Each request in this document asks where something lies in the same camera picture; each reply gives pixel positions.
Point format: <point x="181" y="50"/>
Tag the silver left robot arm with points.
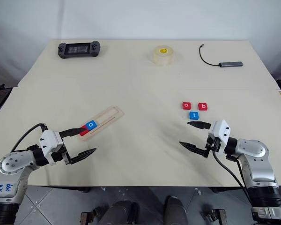
<point x="11" y="164"/>

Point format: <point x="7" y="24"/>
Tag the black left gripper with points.
<point x="61" y="157"/>

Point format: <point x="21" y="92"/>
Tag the red letter tile o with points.
<point x="187" y="105"/>

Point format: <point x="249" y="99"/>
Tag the wooden tray with letter tiles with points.
<point x="107" y="116"/>

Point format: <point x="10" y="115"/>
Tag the dark rounded shape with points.
<point x="175" y="211"/>
<point x="118" y="213"/>

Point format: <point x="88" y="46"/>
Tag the rusty metal bracket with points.
<point x="86" y="218"/>
<point x="215" y="215"/>

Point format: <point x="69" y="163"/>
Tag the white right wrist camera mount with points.
<point x="221" y="131"/>

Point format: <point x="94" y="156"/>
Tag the red letter tile b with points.
<point x="203" y="106"/>

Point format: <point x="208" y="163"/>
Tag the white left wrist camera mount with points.
<point x="50" y="140"/>

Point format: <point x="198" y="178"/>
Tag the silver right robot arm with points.
<point x="255" y="150"/>

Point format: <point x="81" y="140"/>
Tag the black table frame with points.
<point x="61" y="189"/>

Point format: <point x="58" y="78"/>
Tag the clear packing tape roll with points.
<point x="162" y="56"/>

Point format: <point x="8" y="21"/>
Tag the blue letter tile o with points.
<point x="91" y="125"/>

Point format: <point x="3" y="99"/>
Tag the blue letter tile t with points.
<point x="194" y="115"/>

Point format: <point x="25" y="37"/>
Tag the black handheld game console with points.
<point x="79" y="49"/>

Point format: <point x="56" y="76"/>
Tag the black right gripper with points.
<point x="212" y="145"/>

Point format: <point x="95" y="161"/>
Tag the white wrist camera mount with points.
<point x="50" y="140"/>
<point x="221" y="131"/>

